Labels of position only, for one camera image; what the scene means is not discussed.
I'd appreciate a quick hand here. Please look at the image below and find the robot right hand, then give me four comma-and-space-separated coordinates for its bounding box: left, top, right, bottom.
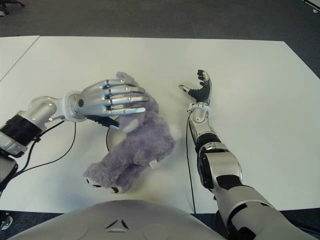
178, 69, 213, 103

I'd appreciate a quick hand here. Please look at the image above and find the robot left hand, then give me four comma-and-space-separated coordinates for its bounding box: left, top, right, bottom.
72, 78, 150, 131

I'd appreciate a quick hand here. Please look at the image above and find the purple plush bunny doll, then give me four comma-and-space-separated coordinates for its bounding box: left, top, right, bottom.
83, 71, 177, 195

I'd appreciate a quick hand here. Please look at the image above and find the white plate black rim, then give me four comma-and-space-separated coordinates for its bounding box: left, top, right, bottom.
106, 122, 121, 154

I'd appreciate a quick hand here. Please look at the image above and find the silver robot torso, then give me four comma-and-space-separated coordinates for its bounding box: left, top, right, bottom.
11, 199, 226, 240

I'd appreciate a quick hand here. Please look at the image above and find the black office chair base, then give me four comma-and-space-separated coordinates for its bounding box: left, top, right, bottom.
0, 0, 26, 8

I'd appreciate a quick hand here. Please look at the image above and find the grey caster wheel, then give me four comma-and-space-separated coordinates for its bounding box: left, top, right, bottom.
0, 211, 13, 231

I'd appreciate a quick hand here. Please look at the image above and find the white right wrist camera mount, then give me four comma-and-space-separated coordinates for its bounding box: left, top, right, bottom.
186, 102, 213, 115

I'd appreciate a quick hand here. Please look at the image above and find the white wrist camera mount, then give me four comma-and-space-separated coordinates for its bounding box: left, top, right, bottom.
186, 102, 213, 115
63, 91, 81, 123

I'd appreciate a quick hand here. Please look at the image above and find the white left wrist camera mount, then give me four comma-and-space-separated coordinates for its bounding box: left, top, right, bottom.
63, 91, 81, 123

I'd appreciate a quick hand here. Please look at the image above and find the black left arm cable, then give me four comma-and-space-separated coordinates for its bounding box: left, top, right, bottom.
0, 121, 77, 198

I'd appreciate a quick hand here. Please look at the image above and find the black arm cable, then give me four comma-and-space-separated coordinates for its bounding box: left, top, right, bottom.
0, 121, 77, 198
184, 113, 198, 215

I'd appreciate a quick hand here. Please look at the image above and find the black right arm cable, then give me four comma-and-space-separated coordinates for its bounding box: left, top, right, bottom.
184, 113, 198, 215

